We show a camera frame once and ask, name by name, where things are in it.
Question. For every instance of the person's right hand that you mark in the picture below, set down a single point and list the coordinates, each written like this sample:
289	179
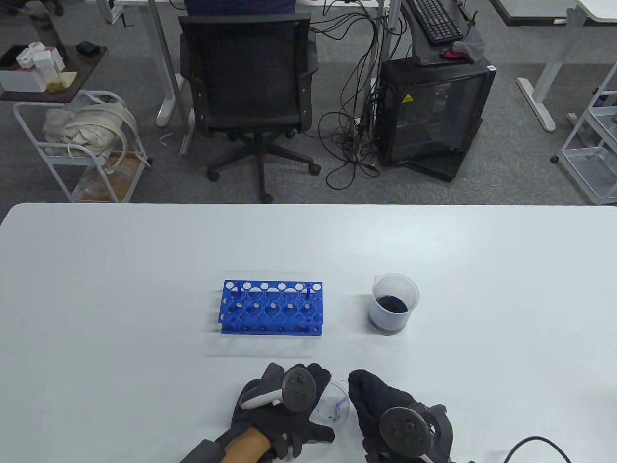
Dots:
371	400

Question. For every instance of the person's left hand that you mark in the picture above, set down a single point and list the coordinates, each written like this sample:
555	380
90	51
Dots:
260	419

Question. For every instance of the person's right fingers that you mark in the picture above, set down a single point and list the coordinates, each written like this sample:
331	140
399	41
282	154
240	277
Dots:
361	386

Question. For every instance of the person's left thumb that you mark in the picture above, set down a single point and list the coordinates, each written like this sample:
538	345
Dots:
315	431

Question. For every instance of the small blue plastic dropper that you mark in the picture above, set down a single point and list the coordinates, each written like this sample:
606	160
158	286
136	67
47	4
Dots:
342	405

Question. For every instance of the person's left forearm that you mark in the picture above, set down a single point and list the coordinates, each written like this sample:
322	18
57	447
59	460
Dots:
246	446

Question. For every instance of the left hand mounted controller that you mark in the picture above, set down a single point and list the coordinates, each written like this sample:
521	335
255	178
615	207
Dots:
299	390

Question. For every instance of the hand mounted controller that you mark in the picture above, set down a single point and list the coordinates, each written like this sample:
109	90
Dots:
299	390
405	429

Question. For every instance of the right hand mounted controller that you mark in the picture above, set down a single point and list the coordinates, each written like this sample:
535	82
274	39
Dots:
405	429

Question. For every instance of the clear beaker with dark liquid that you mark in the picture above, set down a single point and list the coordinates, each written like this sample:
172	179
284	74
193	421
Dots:
393	308

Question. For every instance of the blue test tube rack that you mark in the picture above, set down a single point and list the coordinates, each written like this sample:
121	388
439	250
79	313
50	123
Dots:
270	313

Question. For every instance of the black glass door cabinet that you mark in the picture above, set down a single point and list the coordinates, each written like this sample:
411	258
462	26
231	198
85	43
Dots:
429	115

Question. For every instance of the black mesh office chair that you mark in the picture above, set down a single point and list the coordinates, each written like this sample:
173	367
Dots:
246	77

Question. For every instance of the pink object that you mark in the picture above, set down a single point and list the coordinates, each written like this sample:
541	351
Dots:
452	55

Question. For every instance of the white desk with leg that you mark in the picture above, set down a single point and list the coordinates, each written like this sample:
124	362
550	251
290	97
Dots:
544	82

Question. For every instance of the grey cloth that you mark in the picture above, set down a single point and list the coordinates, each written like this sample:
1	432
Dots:
472	43

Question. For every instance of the white metal cart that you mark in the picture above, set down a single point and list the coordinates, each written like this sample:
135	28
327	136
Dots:
62	159

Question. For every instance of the black keyboard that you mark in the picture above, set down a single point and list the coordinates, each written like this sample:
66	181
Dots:
436	19

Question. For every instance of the beige fabric bag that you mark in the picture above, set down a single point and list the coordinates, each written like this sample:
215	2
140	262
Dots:
87	128

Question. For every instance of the dark blue seat back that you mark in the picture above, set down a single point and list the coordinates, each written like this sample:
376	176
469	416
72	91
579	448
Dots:
241	6

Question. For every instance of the brown side table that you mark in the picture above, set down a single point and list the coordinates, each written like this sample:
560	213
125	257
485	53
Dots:
82	72

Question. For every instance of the small black case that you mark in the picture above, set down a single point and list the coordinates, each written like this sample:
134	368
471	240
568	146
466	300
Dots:
87	47

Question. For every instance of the flat white box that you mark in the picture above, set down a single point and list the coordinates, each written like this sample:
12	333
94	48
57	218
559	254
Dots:
21	80

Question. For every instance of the pile of small white boxes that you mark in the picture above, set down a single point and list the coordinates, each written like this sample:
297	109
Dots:
41	58

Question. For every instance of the white desk frame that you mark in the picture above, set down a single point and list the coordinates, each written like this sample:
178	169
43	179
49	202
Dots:
166	82

